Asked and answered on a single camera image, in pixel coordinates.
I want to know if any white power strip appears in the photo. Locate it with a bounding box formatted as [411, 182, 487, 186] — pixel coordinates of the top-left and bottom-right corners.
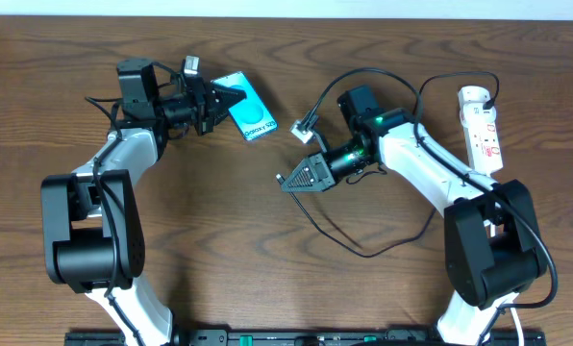
[460, 103, 503, 176]

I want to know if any turquoise screen smartphone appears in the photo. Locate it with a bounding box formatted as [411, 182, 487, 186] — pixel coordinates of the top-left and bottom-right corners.
[212, 71, 278, 141]

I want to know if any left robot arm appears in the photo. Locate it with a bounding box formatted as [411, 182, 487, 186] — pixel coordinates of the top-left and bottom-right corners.
[40, 56, 246, 345]

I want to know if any white charger plug adapter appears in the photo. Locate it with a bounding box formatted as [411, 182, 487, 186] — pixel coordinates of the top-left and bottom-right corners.
[458, 86, 491, 114]

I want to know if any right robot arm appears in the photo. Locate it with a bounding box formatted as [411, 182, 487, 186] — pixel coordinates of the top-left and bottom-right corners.
[278, 86, 549, 345]

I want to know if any white power strip cord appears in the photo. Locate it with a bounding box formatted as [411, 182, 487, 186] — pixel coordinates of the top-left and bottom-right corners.
[487, 220, 526, 346]

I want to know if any black right camera cable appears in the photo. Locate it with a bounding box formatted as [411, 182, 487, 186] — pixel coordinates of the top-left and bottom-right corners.
[305, 66, 560, 346]

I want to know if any black charging cable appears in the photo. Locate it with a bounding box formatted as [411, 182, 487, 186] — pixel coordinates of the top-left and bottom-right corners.
[275, 71, 500, 260]

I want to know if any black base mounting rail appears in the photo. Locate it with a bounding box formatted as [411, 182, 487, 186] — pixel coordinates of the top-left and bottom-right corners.
[63, 327, 547, 346]

